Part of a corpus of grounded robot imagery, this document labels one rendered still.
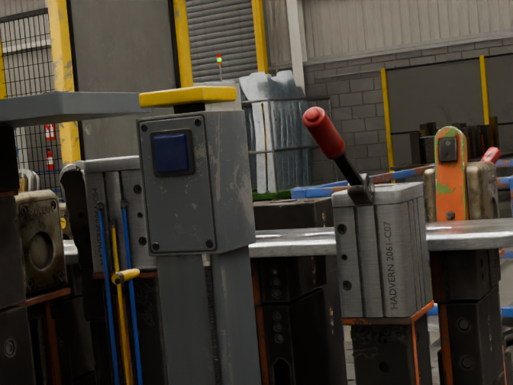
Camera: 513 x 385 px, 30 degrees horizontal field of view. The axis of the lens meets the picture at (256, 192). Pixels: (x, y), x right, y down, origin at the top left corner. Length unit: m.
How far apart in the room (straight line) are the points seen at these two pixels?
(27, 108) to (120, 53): 3.81
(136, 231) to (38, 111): 0.23
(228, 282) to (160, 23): 4.16
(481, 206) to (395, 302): 0.35
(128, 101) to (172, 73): 4.06
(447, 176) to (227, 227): 0.48
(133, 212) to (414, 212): 0.28
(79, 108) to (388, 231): 0.29
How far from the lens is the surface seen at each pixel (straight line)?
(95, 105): 0.81
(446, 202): 1.18
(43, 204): 1.10
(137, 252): 0.97
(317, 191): 3.12
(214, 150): 0.74
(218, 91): 0.77
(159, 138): 0.76
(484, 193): 1.20
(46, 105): 0.78
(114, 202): 0.97
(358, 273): 0.88
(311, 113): 0.76
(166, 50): 4.90
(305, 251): 1.02
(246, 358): 0.80
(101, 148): 4.43
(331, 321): 1.31
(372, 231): 0.87
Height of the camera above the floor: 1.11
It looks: 3 degrees down
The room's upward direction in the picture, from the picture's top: 5 degrees counter-clockwise
